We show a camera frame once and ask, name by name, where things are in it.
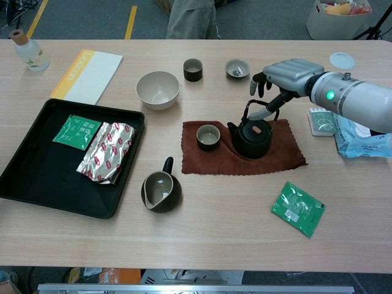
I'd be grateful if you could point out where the brown tea cloth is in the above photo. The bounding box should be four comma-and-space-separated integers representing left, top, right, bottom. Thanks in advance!
180, 118, 309, 176

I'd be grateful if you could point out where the small rounded teacup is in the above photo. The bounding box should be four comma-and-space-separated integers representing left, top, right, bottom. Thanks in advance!
225, 58, 251, 81

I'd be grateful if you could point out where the blue wet wipes pack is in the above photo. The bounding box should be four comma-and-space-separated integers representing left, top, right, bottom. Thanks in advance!
333, 115, 392, 159

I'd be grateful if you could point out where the dark cylindrical teacup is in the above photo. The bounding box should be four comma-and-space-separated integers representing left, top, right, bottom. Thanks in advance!
195, 123, 221, 152
183, 58, 204, 82

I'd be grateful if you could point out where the round white table grommet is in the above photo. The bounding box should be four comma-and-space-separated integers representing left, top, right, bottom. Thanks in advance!
329, 51, 355, 71

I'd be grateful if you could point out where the beige bowl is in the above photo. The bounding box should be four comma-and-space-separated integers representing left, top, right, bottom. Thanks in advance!
136, 70, 180, 111

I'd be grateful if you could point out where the orange box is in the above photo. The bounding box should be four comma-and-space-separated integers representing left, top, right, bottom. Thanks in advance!
99, 268, 142, 285

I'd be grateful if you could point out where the black teapot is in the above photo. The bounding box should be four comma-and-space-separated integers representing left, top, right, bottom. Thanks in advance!
227, 99, 280, 160

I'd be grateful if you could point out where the aluminium rail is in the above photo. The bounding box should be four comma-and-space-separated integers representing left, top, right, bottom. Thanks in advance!
37, 283, 355, 294

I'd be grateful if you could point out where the small green white box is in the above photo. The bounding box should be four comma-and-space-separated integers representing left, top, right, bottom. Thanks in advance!
307, 107, 337, 137

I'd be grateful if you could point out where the silver foil packet red print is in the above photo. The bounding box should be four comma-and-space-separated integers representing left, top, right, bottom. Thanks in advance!
75, 121, 137, 186

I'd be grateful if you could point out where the green tea packet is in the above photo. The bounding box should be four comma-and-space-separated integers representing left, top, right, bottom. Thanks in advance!
52, 114, 102, 151
270, 181, 326, 239

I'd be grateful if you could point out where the black tripod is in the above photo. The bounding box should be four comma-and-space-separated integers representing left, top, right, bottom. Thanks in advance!
352, 4, 392, 41

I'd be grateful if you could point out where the dark ceramic pitcher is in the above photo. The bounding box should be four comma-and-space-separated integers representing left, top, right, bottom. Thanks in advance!
140, 156, 183, 214

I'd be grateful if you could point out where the yellow white Lexicon book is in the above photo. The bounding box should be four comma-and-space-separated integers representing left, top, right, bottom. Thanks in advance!
49, 48, 124, 106

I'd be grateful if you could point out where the glass bottle wooden cap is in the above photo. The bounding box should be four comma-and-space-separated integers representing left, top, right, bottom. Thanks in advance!
9, 29, 51, 72

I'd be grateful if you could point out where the black square tray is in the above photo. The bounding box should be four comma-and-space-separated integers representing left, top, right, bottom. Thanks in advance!
0, 98, 146, 220

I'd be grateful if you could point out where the white storage bin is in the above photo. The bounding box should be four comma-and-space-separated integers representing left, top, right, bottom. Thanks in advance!
306, 0, 373, 40

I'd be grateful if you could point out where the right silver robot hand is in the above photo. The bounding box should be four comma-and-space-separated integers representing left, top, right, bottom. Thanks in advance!
247, 58, 325, 121

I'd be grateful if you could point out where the person in khaki trousers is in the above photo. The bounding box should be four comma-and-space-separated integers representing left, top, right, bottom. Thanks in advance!
166, 0, 221, 40

